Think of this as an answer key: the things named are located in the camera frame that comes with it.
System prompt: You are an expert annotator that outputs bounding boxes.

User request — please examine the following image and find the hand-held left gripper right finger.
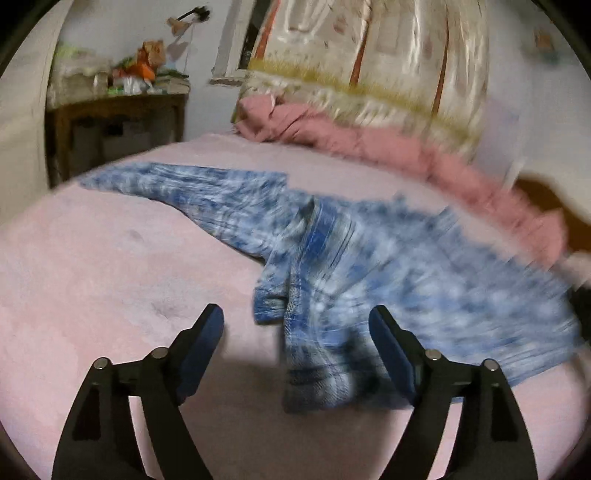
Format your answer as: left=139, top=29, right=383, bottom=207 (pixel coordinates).
left=368, top=305, right=539, bottom=480

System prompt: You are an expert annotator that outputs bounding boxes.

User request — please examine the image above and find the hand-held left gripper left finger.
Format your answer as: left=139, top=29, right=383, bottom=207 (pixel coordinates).
left=52, top=303, right=225, bottom=480

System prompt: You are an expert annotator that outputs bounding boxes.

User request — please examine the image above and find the blue tie-dye garment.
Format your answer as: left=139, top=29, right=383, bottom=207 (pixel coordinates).
left=78, top=161, right=585, bottom=414

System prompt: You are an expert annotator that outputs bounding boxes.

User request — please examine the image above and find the pink quilt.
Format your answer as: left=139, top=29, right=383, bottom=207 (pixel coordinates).
left=235, top=95, right=571, bottom=273

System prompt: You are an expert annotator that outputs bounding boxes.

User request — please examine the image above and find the wooden headboard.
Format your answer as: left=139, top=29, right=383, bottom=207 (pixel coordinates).
left=515, top=178, right=591, bottom=254

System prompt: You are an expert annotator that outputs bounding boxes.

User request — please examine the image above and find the wooden side table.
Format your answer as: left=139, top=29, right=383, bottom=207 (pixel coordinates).
left=45, top=90, right=190, bottom=188

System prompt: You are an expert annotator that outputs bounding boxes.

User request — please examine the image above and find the stack of books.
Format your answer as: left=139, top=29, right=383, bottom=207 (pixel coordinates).
left=157, top=69, right=191, bottom=94

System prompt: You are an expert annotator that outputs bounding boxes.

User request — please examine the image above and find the white cabinet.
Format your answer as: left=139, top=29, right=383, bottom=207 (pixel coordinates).
left=0, top=46, right=61, bottom=222

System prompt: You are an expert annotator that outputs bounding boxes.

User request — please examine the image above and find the patterned cream pillow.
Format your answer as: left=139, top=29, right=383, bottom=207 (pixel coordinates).
left=238, top=0, right=490, bottom=160

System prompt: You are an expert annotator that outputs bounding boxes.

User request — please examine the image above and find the orange toy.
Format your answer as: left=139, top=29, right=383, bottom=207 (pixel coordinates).
left=134, top=41, right=167, bottom=79

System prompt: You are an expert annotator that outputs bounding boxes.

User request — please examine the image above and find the white window frame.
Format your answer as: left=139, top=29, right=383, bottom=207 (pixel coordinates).
left=210, top=0, right=259, bottom=86

